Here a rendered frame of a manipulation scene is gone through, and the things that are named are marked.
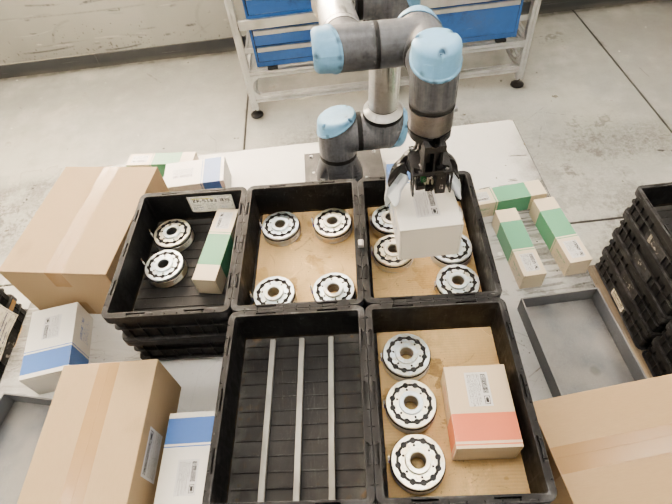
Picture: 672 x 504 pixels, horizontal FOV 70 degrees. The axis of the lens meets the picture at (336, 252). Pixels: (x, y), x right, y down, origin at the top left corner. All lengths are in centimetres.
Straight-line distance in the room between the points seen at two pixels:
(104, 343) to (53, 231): 34
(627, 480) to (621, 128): 242
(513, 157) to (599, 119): 153
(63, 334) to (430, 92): 108
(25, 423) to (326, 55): 113
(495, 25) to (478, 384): 245
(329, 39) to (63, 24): 349
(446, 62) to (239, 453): 82
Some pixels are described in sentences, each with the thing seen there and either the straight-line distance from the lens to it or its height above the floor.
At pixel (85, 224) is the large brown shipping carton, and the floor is 90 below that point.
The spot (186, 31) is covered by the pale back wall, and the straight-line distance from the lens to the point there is 400.
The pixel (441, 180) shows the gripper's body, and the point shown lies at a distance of 88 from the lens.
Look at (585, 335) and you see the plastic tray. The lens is 137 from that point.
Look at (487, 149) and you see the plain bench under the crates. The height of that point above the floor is 70.
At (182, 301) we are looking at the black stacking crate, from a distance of 129.
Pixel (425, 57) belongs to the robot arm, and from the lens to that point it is 75.
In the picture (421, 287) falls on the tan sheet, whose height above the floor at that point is 83.
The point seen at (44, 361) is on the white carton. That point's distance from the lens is 142.
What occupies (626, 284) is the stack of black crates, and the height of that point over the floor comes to 28.
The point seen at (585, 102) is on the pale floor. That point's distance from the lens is 337.
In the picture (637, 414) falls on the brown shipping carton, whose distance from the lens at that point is 114.
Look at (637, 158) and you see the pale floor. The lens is 306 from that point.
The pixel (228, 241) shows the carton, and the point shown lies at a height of 89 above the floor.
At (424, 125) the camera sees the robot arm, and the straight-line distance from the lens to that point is 81.
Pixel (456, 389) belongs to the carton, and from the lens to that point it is 101.
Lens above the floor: 183
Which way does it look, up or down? 51 degrees down
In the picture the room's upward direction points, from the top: 8 degrees counter-clockwise
